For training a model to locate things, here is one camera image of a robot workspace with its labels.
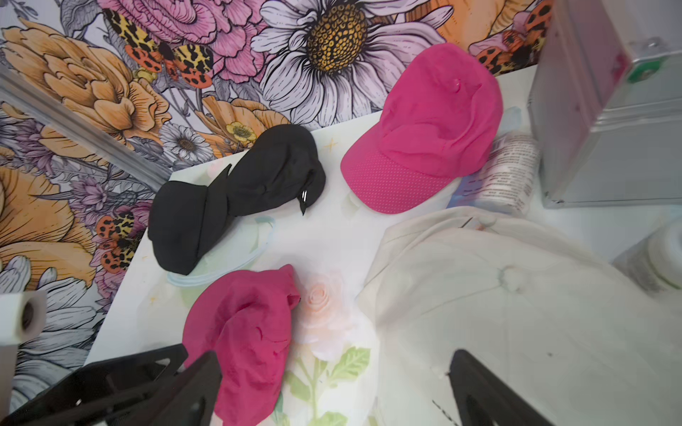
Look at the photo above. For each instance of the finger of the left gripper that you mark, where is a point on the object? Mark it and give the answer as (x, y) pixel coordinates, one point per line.
(102, 391)

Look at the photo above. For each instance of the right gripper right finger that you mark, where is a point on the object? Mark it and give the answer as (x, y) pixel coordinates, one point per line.
(483, 399)

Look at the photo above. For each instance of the white Colorado cap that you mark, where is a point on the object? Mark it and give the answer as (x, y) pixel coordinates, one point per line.
(570, 334)

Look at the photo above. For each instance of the white bottle green lid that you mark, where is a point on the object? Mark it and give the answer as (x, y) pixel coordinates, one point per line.
(654, 264)

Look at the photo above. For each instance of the black cap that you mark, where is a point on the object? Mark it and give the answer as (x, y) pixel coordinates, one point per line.
(282, 166)
(186, 221)

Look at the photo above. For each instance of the white blue tube package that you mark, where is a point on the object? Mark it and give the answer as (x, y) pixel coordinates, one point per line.
(506, 181)

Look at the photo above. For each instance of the pink cap front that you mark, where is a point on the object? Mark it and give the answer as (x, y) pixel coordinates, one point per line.
(245, 318)

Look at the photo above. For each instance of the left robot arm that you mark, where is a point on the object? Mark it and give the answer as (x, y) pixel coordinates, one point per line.
(23, 317)

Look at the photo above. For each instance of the pink cap back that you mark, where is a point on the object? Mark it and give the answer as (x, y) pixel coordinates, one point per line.
(438, 125)

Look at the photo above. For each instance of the black cap back left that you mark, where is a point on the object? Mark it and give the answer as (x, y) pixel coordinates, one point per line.
(186, 221)

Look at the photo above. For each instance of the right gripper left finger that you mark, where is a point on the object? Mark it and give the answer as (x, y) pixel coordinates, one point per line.
(181, 394)

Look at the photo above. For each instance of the silver first aid case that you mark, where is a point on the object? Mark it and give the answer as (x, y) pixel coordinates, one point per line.
(605, 103)

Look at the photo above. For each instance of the pink cap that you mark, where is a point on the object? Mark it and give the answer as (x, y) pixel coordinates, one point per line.
(438, 125)
(245, 318)

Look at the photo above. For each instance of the black cap back centre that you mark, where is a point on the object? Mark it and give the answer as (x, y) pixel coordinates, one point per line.
(282, 166)

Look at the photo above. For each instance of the floral table mat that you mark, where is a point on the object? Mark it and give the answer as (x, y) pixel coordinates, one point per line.
(334, 362)

